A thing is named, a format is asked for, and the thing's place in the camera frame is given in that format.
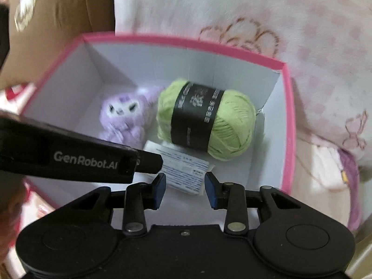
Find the green yarn ball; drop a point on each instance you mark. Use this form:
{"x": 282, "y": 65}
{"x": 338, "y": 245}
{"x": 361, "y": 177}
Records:
{"x": 232, "y": 122}

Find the pink cardboard box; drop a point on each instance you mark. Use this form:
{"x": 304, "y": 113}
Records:
{"x": 279, "y": 151}

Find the pink checked pillow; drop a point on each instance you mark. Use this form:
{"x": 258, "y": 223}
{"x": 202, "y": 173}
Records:
{"x": 261, "y": 35}

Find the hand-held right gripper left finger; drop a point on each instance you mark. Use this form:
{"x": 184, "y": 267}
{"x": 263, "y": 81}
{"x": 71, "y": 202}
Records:
{"x": 159, "y": 190}

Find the red bear printed blanket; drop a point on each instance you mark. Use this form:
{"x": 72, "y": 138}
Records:
{"x": 319, "y": 186}

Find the white packet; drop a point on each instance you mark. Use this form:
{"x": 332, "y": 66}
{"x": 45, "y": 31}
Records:
{"x": 183, "y": 171}

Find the brown pillow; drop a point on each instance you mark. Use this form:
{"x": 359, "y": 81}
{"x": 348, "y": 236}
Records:
{"x": 66, "y": 11}

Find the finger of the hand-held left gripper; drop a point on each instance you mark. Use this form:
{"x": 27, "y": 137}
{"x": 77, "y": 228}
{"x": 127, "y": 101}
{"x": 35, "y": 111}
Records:
{"x": 149, "y": 162}

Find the purple plush toy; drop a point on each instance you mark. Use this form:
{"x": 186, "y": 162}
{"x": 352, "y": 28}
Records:
{"x": 122, "y": 113}

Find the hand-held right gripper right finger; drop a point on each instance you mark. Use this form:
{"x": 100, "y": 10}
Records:
{"x": 210, "y": 193}

